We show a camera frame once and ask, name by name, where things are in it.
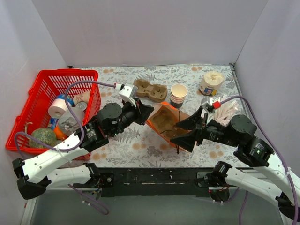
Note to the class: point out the crumpled grey paper bag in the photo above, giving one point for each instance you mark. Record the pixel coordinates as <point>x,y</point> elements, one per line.
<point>68,124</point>

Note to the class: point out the brown cardboard cup carrier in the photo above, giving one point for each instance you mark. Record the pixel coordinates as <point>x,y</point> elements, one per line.
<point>155,92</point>

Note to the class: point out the red plastic basket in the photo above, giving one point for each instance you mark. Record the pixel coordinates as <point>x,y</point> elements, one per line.
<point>44,102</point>

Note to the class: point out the floral table mat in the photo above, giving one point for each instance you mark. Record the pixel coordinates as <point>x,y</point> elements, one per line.
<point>140,146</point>

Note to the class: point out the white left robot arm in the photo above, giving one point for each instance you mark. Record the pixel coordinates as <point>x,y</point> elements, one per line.
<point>37,174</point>

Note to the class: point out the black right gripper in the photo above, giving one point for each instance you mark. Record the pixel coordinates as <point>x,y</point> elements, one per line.
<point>200,131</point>

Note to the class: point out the beige patterned cup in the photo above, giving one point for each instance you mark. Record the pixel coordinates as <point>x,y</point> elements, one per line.
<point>83,97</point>

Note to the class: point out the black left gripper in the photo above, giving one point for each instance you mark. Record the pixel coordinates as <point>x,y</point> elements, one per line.
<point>138,112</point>

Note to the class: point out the orange paper bag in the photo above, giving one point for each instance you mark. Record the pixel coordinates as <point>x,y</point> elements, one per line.
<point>181,117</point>

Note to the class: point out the white tape roll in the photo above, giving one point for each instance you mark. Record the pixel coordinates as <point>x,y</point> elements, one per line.
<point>58,108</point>

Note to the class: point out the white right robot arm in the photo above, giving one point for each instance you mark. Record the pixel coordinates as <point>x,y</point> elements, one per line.
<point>283,186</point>

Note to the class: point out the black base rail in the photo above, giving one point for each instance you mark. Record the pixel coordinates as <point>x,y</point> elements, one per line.
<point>149,182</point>

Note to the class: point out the stack of paper cups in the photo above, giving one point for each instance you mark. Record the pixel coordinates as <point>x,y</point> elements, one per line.
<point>178,94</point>

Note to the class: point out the wrapped toilet paper roll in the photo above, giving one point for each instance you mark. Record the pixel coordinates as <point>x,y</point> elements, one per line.
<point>211,83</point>

